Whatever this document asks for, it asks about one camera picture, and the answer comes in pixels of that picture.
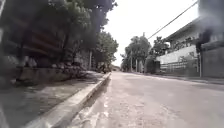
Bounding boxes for thin pale pole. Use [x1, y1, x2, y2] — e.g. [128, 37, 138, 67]
[88, 49, 93, 71]

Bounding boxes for distant trees beside road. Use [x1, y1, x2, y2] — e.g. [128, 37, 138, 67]
[120, 34, 170, 73]

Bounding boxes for grey concrete road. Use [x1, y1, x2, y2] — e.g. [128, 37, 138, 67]
[68, 71, 224, 128]

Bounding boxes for pale concrete kerb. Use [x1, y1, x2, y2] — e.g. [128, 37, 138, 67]
[23, 72, 113, 128]

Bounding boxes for white house with fence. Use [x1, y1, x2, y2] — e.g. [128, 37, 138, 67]
[155, 16, 204, 78]

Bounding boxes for row of shady roadside trees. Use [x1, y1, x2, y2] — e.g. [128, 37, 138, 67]
[0, 0, 119, 73]

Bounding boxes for raised grey concrete sidewalk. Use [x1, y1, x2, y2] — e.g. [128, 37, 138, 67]
[0, 71, 109, 128]

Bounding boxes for overhead wires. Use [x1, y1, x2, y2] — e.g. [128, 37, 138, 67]
[146, 0, 200, 41]

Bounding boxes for low rough stone wall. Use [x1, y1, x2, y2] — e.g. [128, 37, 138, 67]
[0, 54, 91, 85]

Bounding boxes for grey gate wall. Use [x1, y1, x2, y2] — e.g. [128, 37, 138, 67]
[199, 40, 224, 80]

